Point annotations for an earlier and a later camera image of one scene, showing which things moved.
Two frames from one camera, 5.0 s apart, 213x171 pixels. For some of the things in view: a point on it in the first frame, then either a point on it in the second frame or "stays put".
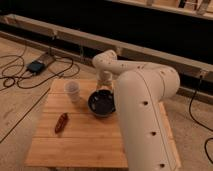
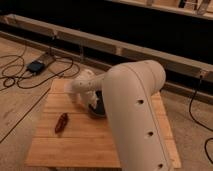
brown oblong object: (61, 123) stays put
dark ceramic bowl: (101, 102) stays put
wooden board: (86, 140) stays put
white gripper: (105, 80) → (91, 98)
